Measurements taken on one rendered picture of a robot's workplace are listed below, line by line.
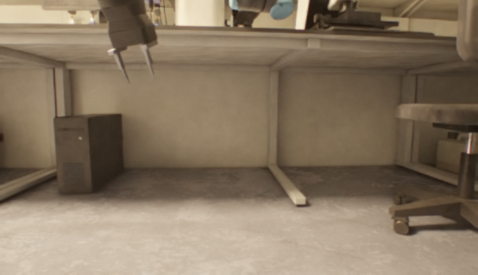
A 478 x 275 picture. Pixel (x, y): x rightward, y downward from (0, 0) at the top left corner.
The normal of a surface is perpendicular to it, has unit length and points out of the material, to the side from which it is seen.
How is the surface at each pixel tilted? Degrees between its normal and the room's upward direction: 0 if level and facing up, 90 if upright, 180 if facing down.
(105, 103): 90
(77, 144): 90
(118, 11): 122
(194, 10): 91
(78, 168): 90
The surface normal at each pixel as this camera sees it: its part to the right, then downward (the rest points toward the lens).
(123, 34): -0.10, 0.48
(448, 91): 0.07, 0.10
